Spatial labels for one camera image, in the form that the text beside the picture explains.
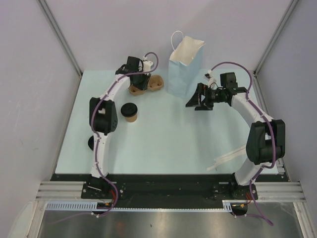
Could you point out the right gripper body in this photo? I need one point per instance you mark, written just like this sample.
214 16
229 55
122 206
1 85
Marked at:
210 95

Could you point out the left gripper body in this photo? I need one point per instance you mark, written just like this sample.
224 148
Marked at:
141 80

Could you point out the brown cardboard cup carrier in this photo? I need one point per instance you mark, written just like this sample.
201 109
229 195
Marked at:
155 83

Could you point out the black plastic cup lid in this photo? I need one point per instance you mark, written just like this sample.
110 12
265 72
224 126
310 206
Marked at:
129 110

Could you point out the light blue paper bag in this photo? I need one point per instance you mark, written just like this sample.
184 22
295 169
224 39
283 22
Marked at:
184 65

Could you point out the brown paper coffee cup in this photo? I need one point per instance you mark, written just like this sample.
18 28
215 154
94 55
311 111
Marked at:
131 119

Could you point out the stack of paper cups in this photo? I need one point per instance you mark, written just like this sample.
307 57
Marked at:
102 111

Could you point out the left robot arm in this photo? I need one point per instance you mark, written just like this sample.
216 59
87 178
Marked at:
103 126

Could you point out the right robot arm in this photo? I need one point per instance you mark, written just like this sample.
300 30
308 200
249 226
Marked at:
266 139

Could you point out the light blue table mat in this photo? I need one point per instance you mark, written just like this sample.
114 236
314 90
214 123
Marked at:
166 138

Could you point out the white wrapped straw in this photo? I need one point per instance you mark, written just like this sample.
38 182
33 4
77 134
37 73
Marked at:
230 164
231 155
222 160

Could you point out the stack of black lids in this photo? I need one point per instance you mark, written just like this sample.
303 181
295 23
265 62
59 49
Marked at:
91 143

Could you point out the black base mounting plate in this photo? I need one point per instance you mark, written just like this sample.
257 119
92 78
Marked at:
161 191

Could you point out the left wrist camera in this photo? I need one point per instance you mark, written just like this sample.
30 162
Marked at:
147 65

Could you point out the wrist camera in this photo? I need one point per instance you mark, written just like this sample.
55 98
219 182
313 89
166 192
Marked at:
210 78
147 65

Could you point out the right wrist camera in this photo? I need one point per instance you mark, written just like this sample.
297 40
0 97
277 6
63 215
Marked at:
210 78

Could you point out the white slotted cable duct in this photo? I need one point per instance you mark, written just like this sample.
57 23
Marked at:
95 207

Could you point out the aluminium frame rail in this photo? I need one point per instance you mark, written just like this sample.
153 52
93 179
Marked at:
60 191

